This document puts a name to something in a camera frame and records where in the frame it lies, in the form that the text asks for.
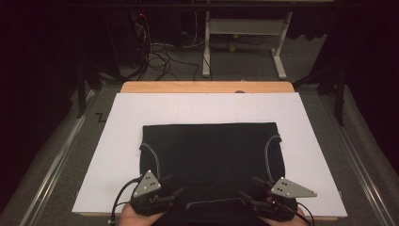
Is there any metal floor rail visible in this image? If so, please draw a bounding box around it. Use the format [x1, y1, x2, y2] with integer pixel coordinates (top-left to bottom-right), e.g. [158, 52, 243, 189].
[19, 89, 96, 226]
[319, 93, 395, 226]

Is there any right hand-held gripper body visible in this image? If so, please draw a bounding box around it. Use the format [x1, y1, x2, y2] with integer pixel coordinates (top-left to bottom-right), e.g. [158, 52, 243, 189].
[250, 176, 318, 222]

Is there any hand-held gripper cable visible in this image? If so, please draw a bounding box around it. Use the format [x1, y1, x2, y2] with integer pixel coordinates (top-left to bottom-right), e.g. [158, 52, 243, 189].
[108, 176, 143, 225]
[276, 201, 316, 226]

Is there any left hand-held gripper cable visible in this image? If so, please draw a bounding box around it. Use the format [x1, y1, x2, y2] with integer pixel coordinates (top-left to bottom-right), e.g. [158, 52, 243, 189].
[108, 176, 143, 225]

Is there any black metal stand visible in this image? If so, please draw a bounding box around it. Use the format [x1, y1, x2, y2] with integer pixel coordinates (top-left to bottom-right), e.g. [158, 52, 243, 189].
[293, 62, 350, 127]
[75, 60, 124, 120]

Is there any white table mat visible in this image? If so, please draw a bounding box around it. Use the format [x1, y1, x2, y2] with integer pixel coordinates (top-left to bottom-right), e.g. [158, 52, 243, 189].
[72, 92, 348, 218]

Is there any person's right hand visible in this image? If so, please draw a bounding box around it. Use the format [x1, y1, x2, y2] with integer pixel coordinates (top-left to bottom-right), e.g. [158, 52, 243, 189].
[266, 208, 311, 226]

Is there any person's left hand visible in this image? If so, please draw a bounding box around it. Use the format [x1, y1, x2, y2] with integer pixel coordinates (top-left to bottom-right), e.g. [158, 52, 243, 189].
[118, 204, 166, 226]

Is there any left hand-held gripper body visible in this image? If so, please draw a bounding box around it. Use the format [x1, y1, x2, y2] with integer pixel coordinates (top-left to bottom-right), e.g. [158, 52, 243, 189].
[130, 169, 175, 218]

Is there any tangle of floor cables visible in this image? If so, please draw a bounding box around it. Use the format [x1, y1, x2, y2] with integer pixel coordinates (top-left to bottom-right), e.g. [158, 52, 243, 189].
[131, 12, 201, 82]

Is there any right hand-held gripper cable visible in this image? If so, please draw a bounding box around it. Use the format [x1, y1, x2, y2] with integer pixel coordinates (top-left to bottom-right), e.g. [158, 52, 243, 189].
[276, 201, 316, 226]

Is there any black knit vest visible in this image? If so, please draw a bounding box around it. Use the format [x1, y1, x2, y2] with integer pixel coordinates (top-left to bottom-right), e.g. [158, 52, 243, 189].
[138, 121, 287, 226]

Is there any white metal desk frame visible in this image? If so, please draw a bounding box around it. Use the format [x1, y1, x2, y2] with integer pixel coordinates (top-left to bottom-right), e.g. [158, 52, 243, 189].
[201, 10, 295, 80]

